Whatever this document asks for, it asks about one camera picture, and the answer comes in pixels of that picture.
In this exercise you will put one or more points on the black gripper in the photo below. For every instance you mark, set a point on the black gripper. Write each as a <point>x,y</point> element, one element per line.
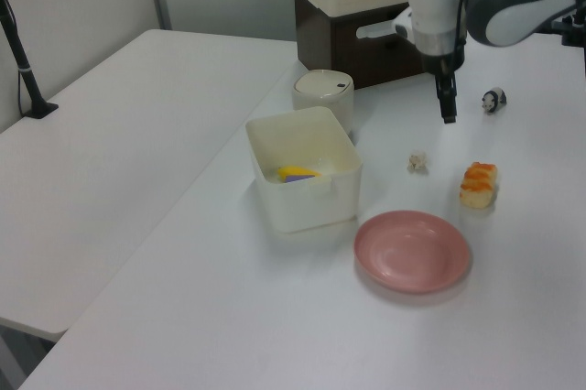
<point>439,65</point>

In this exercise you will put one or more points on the orange glazed bread loaf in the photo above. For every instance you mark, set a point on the orange glazed bread loaf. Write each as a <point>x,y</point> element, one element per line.
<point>478,184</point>

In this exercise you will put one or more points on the pink round plate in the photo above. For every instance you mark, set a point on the pink round plate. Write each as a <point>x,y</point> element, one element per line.
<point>412,252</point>

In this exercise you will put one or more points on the panda toy figure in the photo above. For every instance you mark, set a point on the panda toy figure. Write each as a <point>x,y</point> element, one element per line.
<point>493,100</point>

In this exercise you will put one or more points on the crumpled white paper ball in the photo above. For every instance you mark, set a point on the crumpled white paper ball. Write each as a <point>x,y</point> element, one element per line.
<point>417,161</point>

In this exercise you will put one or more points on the dark brown cabinet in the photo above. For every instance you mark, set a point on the dark brown cabinet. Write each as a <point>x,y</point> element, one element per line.
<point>366,60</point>

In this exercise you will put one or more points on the cream lidded trash can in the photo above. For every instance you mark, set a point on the cream lidded trash can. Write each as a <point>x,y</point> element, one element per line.
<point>322,88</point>

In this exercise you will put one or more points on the yellow banana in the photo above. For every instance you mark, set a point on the yellow banana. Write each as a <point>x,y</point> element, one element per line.
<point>297,171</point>

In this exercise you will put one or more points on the purple cube block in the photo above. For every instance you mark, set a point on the purple cube block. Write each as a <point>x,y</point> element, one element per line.
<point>297,179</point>

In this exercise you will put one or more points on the cream plastic storage bin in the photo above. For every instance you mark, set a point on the cream plastic storage bin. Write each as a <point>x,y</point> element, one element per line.
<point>311,202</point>

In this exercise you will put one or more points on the black pole with clamp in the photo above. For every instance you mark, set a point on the black pole with clamp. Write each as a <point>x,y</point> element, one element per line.
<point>23,69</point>

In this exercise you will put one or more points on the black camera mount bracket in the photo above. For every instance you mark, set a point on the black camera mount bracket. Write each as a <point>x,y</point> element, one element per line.
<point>570,19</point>

